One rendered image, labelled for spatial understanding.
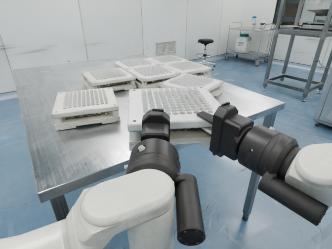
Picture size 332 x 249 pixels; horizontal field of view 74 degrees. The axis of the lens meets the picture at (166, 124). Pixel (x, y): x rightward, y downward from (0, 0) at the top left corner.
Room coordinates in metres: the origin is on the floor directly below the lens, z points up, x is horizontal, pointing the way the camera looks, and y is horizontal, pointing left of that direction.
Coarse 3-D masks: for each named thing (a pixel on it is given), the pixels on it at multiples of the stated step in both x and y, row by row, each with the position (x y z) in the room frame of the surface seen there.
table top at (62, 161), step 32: (64, 64) 1.83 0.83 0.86; (96, 64) 1.83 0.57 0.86; (32, 96) 1.10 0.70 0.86; (128, 96) 1.10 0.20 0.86; (224, 96) 1.10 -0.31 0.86; (256, 96) 1.10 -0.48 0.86; (32, 128) 0.75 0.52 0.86; (96, 128) 0.75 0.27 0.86; (32, 160) 0.55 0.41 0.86; (64, 160) 0.55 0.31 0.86; (96, 160) 0.55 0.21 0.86; (128, 160) 0.55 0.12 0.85; (64, 192) 0.45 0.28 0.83
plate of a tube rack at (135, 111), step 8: (144, 88) 0.67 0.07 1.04; (152, 88) 0.67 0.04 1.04; (192, 88) 0.67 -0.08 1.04; (200, 88) 0.67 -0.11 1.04; (136, 96) 0.60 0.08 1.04; (208, 96) 0.60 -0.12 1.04; (128, 104) 0.55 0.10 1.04; (136, 104) 0.54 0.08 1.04; (168, 104) 0.54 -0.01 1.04; (216, 104) 0.54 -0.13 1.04; (128, 112) 0.49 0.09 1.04; (136, 112) 0.49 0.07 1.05; (192, 112) 0.49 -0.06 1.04; (128, 120) 0.45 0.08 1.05; (136, 120) 0.45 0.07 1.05; (176, 120) 0.45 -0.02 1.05; (184, 120) 0.45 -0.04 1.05; (192, 120) 0.45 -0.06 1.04; (200, 120) 0.45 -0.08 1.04; (128, 128) 0.43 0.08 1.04; (136, 128) 0.43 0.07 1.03; (176, 128) 0.44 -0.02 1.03
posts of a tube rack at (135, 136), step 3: (129, 132) 0.44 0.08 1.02; (132, 132) 0.43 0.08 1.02; (135, 132) 0.43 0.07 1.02; (138, 132) 0.44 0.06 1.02; (129, 135) 0.44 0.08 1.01; (132, 135) 0.43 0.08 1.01; (135, 135) 0.43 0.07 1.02; (138, 135) 0.44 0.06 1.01; (132, 138) 0.43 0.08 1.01; (135, 138) 0.43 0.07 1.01; (138, 138) 0.44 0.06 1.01
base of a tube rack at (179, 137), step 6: (174, 132) 0.47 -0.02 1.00; (180, 132) 0.47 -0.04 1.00; (186, 132) 0.47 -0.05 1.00; (192, 132) 0.47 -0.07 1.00; (198, 132) 0.47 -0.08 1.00; (204, 132) 0.47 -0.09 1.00; (174, 138) 0.45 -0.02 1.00; (180, 138) 0.45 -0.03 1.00; (186, 138) 0.45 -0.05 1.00; (192, 138) 0.45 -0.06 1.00; (198, 138) 0.45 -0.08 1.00; (204, 138) 0.45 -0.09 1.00; (132, 144) 0.43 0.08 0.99; (174, 144) 0.44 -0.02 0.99; (204, 144) 0.45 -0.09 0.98
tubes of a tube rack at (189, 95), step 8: (152, 96) 0.58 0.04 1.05; (160, 96) 0.60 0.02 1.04; (168, 96) 0.58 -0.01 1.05; (176, 96) 0.58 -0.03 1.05; (184, 96) 0.58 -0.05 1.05; (192, 96) 0.59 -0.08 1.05; (152, 104) 0.52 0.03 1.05; (160, 104) 0.52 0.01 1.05; (176, 104) 0.54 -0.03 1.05; (184, 104) 0.52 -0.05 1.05; (192, 104) 0.52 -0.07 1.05; (200, 104) 0.52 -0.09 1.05
